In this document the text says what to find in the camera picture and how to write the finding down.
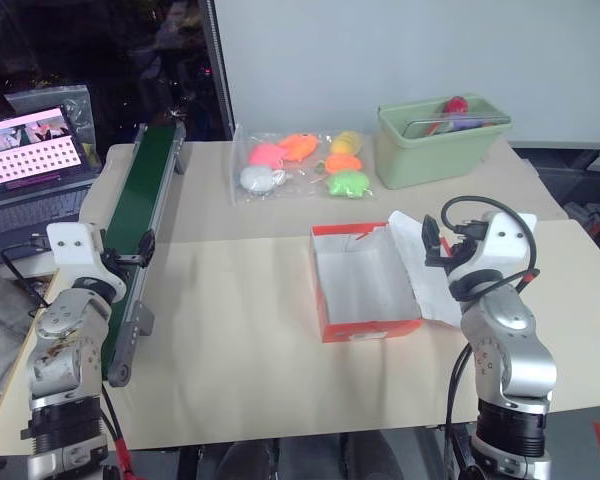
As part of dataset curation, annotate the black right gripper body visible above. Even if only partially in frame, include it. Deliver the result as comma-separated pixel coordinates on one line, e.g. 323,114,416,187
442,222,487,274

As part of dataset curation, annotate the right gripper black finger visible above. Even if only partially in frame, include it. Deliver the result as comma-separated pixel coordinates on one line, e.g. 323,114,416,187
423,252,456,272
421,214,442,264

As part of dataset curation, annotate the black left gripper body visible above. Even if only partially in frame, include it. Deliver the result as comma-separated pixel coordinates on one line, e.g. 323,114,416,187
99,244,126,277

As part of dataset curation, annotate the green conveyor belt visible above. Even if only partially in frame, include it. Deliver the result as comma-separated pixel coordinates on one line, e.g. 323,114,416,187
99,122,187,389

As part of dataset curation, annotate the orange white cardboard box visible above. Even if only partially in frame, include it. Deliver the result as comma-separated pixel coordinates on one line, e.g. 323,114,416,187
309,209,464,345

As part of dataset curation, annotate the light green plastic bin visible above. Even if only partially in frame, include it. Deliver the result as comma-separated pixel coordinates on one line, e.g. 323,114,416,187
377,91,512,191

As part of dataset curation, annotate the dark laptop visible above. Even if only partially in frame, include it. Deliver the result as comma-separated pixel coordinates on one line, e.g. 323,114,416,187
0,104,102,267

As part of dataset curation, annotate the green plastic toy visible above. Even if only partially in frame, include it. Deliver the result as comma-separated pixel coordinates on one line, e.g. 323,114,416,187
325,169,372,198

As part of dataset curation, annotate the orange round toy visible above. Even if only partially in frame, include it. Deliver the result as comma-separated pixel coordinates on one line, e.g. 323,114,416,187
323,153,365,174

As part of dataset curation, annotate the purple toy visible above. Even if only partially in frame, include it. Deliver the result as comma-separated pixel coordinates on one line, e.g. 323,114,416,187
443,115,492,133

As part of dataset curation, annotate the yellow plastic toy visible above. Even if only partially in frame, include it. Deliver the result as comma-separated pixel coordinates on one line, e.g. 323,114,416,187
329,130,365,156

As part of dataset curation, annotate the grey cloth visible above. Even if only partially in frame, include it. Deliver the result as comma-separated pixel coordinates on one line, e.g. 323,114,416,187
0,258,47,412

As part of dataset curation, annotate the white plastic toy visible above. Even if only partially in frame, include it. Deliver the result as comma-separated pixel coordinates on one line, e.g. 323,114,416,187
239,164,287,197

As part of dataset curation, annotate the red toy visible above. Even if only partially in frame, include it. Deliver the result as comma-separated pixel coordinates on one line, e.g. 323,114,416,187
441,95,472,119

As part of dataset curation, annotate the beige table cloth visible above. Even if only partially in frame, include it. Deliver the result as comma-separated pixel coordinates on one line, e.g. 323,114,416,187
78,141,572,247

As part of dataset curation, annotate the clear plastic bag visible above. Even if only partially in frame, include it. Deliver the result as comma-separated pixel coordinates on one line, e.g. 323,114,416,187
229,124,381,206

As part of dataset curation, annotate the pink plastic toy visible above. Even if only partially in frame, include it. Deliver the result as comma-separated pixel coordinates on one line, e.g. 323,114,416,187
248,141,287,169

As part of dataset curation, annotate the orange fish toy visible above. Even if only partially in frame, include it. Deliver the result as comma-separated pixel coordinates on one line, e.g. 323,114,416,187
278,131,322,163

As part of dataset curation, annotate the dark rounded shape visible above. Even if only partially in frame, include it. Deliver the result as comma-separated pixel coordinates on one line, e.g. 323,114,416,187
217,439,284,480

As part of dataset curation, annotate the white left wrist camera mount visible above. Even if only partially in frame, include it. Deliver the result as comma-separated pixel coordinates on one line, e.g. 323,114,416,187
47,222,129,303

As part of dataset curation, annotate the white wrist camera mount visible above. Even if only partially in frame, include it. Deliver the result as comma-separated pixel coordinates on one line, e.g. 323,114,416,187
47,222,129,303
448,211,539,286

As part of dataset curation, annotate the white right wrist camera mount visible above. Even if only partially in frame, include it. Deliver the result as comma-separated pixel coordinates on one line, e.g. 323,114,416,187
448,211,539,286

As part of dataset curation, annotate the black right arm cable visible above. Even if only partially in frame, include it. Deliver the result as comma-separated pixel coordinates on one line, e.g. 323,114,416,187
440,195,541,480

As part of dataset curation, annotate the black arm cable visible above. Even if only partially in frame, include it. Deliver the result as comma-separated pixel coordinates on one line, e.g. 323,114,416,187
0,233,134,474
440,195,541,480

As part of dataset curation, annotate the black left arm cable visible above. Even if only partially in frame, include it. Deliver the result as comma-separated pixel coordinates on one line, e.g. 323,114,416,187
0,233,134,474

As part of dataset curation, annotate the metal wire handle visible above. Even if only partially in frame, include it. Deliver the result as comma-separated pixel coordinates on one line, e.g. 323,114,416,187
403,112,512,140

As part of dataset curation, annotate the metal post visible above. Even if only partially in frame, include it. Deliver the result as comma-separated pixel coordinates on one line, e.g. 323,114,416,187
203,0,237,142

